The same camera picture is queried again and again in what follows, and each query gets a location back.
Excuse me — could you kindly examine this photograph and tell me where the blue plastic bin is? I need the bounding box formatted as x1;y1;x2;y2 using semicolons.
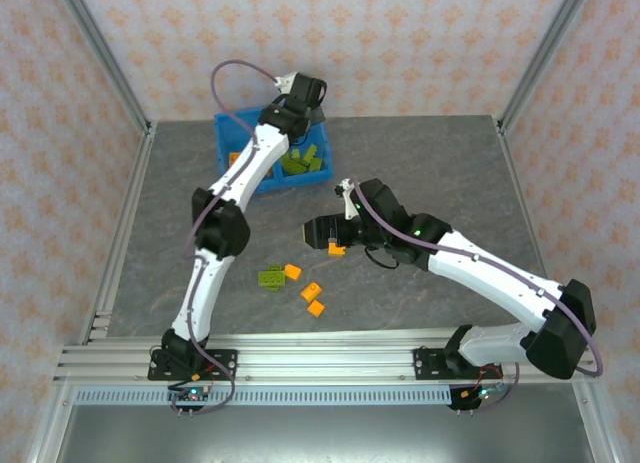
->
214;107;281;197
272;117;335;190

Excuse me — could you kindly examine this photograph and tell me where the grey metal shelf panel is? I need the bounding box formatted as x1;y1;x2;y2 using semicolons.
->
54;405;596;463

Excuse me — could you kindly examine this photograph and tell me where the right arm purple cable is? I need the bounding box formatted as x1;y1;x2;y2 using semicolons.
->
349;179;605;415

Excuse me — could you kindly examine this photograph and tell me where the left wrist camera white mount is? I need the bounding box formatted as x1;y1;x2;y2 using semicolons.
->
273;71;300;93

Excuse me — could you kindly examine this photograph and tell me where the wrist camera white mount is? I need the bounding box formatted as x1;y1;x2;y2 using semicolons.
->
333;178;357;219
273;71;300;93

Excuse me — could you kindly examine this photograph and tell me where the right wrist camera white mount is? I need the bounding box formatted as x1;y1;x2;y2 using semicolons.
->
333;178;357;219

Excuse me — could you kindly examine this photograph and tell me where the right gripper thin black cable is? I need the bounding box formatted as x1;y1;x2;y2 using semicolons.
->
363;246;401;271

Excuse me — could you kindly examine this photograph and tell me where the wide aluminium base rail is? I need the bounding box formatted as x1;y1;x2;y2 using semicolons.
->
52;330;599;386

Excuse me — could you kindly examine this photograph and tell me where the aluminium side rail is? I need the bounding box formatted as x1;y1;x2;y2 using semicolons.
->
492;115;572;345
77;121;159;345

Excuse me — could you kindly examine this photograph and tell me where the slotted grey cable duct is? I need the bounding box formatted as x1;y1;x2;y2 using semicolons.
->
73;388;454;407

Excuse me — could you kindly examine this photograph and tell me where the aluminium frame post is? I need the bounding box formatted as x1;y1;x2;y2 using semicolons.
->
497;0;596;134
52;0;154;136

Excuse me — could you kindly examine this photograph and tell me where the aluminium frame leg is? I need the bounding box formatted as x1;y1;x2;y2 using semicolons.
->
27;382;76;463
572;382;619;463

